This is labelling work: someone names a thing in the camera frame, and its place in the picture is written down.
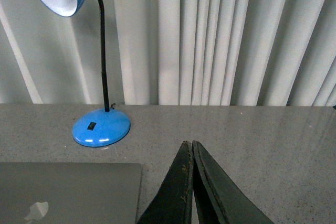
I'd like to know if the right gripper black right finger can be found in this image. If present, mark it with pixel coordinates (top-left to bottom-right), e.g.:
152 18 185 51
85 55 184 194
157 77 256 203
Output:
192 141 273 223

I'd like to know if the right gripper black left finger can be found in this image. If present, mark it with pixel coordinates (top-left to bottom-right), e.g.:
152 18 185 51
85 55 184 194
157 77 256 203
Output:
138 141 194 223

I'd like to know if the grey laptop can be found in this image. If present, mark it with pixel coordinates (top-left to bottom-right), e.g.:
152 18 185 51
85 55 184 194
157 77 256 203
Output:
1 162 142 223

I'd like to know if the white pleated curtain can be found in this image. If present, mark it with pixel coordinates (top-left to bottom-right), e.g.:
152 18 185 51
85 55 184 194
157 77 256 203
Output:
1 0 335 106

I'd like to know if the blue desk lamp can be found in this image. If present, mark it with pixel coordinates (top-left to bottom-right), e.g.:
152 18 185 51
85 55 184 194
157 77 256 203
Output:
41 0 131 147

